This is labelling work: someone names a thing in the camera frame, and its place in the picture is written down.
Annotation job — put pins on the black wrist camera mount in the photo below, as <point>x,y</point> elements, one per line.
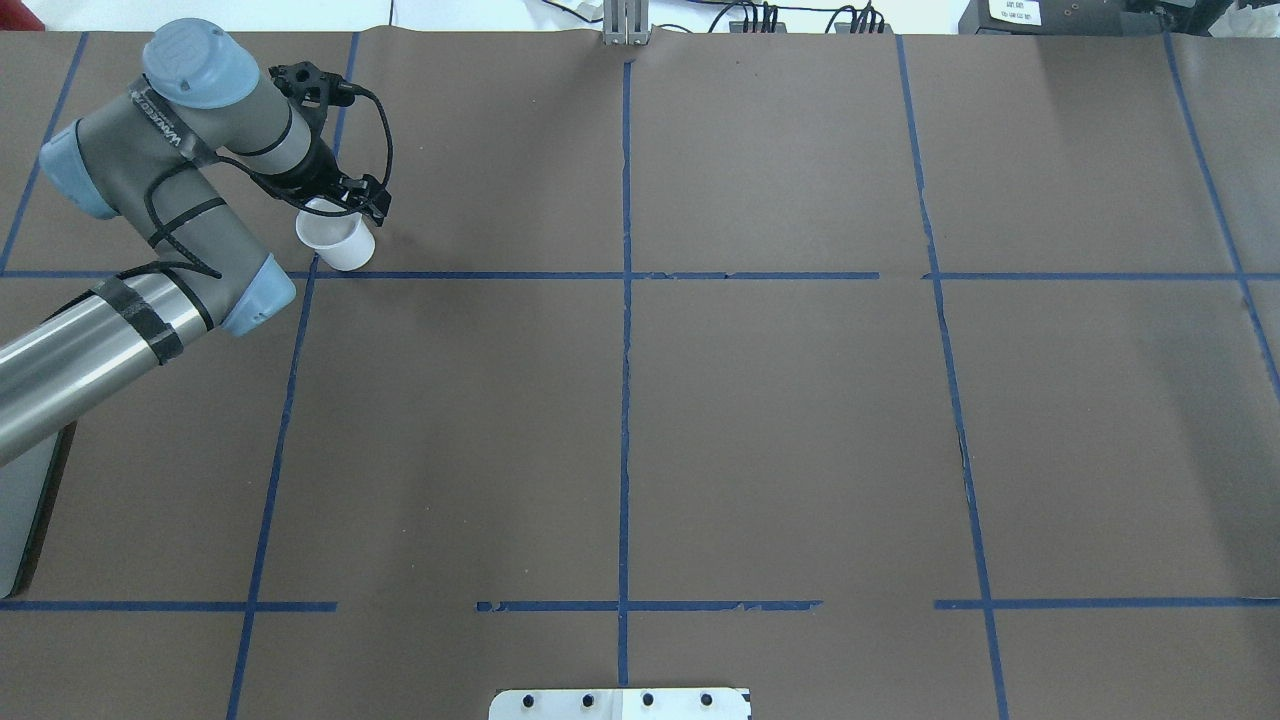
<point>312,91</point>

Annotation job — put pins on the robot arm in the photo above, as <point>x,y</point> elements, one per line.
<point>201,100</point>

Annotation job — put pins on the brown paper table cover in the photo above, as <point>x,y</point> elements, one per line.
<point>929,377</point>

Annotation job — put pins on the black computer box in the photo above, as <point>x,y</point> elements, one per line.
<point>1090,18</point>

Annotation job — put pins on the white plastic cup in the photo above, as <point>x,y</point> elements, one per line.
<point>345,244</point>

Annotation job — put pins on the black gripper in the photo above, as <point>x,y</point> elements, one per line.
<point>314,168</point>

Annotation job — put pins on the aluminium frame post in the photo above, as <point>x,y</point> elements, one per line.
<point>626,22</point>

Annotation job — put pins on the grey closed laptop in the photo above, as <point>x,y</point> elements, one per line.
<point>29,489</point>

